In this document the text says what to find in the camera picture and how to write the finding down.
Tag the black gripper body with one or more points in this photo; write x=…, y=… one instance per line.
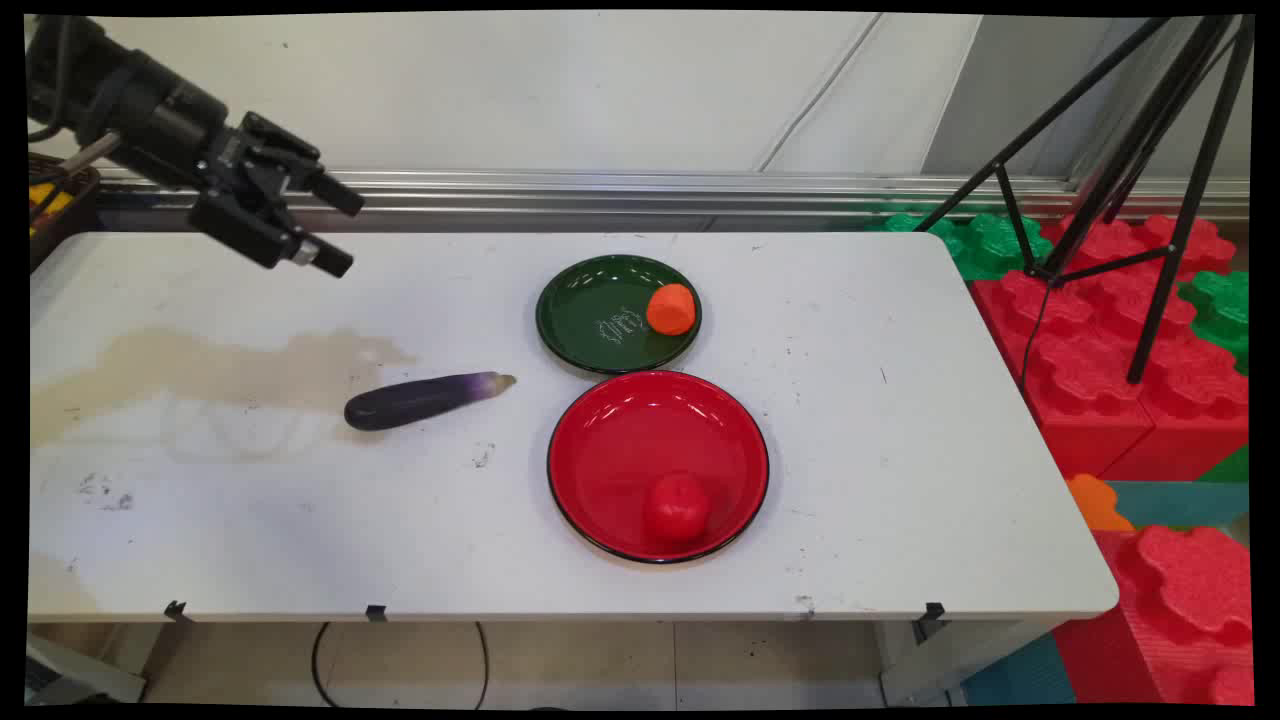
x=165, y=120

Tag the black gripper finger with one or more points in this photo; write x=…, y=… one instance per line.
x=300, y=165
x=255, y=235

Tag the orange toy fruit piece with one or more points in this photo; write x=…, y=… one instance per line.
x=671, y=309

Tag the dark brown basket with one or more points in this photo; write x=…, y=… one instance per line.
x=62, y=215

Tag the purple toy eggplant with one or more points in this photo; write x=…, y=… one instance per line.
x=415, y=402

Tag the dark green round plate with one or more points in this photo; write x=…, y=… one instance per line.
x=595, y=315

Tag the red round plate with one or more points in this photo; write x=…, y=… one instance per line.
x=640, y=440

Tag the grey table leg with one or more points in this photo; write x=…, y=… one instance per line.
x=80, y=675

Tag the red toy tomato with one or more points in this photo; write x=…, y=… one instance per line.
x=677, y=508

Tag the green foam block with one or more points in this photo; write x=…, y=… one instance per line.
x=1222, y=310
x=985, y=245

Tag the white table leg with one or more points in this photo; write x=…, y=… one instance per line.
x=950, y=660

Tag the orange foam block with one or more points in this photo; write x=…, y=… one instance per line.
x=1096, y=505

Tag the teal foam block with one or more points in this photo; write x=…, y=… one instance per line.
x=1185, y=503
x=1020, y=675

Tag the aluminium wall rail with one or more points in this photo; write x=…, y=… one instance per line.
x=640, y=195

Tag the black camera tripod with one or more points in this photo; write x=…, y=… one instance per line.
x=1135, y=170

